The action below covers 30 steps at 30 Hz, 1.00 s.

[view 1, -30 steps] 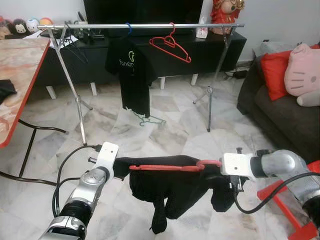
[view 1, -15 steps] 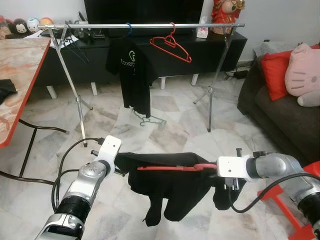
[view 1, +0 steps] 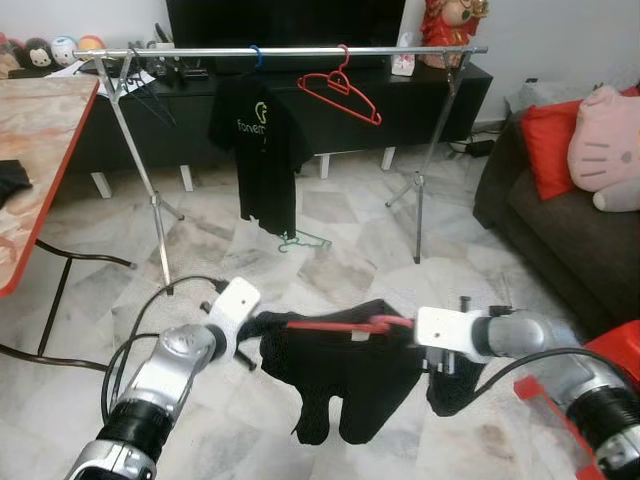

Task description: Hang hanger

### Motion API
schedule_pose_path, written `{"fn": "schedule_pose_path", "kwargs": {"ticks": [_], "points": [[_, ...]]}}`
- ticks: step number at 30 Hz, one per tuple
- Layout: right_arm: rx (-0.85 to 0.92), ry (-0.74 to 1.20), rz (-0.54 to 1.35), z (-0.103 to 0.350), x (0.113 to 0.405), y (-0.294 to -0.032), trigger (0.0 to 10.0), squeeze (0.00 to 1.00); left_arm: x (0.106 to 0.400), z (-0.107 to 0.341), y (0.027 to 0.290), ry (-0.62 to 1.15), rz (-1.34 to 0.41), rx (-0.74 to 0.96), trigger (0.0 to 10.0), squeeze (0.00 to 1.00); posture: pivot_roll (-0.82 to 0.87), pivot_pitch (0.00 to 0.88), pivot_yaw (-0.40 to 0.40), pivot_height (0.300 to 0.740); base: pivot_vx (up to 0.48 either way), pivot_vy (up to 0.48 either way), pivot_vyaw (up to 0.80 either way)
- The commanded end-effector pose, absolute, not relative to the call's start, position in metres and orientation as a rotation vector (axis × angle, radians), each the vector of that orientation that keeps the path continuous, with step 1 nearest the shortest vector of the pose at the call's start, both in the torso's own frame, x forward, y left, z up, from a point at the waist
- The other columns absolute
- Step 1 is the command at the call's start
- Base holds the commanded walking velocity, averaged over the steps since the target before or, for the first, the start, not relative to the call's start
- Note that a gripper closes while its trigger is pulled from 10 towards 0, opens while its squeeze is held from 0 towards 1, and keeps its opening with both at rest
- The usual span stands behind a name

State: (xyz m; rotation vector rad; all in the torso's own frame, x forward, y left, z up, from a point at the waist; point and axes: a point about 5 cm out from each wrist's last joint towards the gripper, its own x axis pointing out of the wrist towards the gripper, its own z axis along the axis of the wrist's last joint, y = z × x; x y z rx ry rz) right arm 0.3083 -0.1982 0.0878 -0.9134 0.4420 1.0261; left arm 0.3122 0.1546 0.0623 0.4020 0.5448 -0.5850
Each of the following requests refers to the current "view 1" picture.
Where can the black television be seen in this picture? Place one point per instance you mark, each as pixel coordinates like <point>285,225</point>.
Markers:
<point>280,20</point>

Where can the silver metal clothes rack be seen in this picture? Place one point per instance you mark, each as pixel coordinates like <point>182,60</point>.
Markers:
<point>300,50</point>

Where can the marble pattern red-edged table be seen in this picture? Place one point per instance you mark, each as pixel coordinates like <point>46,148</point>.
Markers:
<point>35,170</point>

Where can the black white round plush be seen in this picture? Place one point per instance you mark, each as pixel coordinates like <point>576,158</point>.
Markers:
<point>38,52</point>

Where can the black t-shirt green logo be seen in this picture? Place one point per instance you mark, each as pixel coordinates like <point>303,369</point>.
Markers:
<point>260,150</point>

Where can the grey speckled covered box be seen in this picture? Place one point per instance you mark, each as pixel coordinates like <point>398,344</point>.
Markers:
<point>545,95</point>

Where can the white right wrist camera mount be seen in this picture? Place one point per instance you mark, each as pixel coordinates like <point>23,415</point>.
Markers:
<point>445,328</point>

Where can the grey Totoro plush open eyes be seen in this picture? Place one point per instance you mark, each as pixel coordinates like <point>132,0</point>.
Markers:
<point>620,198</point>

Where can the pink cat face pillow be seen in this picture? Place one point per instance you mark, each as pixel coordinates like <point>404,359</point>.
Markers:
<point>605,140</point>

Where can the white blue round plush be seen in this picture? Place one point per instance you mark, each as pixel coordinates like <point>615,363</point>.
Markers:
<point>64,50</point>

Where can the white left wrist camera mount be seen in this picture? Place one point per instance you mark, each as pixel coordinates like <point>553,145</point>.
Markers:
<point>235,305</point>

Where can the salmon red plastic hanger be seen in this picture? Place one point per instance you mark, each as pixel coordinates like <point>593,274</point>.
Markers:
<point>340,325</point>

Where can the small black garment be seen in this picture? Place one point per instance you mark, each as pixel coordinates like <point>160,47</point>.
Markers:
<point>12,185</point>

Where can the blue hanger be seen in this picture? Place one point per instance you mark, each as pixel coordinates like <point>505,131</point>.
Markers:
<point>257,58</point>

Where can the plain black garment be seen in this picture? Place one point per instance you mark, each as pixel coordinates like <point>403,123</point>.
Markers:
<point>340,370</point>

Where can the orange round plush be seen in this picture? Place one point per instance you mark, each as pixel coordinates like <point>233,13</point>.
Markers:
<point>90,42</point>

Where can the black TV console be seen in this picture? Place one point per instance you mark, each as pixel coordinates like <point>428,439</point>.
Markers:
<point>420,100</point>

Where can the grey brown fabric sofa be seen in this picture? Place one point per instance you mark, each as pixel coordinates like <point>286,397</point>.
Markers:
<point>560,230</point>

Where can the red plastic stool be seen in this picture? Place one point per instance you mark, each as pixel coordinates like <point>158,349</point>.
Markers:
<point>600,370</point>

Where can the red laughing Buddha figurine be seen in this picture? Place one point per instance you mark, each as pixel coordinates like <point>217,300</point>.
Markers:
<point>450,30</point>

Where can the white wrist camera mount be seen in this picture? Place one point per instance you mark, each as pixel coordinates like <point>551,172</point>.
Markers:
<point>235,305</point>
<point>445,328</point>

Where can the white tissue box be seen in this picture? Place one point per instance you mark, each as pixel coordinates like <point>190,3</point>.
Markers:
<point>403,62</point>

